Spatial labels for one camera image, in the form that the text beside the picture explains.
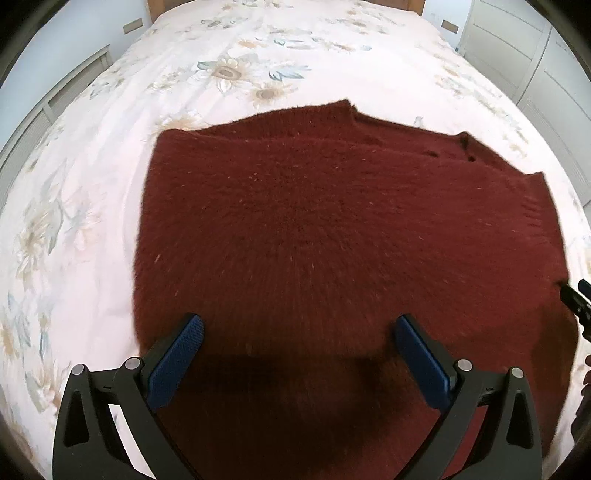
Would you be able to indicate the white low cabinet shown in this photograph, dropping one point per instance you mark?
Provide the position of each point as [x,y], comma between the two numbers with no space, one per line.
[51,99]

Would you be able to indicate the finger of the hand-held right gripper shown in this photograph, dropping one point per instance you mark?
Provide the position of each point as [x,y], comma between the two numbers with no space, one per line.
[579,304]

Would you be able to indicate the wall socket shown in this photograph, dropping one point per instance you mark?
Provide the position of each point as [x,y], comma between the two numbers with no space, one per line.
[449,26]
[133,25]

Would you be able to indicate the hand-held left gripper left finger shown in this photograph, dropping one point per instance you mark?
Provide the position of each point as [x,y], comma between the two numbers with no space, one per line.
[178,357]

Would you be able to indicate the dark red knitted sweater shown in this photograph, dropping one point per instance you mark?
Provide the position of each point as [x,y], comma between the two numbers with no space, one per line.
[323,230]

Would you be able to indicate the wooden headboard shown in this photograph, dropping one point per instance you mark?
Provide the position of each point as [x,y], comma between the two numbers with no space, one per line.
[415,5]

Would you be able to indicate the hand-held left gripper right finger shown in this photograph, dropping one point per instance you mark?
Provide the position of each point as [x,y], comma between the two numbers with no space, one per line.
[422,362]

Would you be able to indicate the floral pink bed sheet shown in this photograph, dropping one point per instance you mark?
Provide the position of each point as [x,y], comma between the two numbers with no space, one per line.
[332,60]

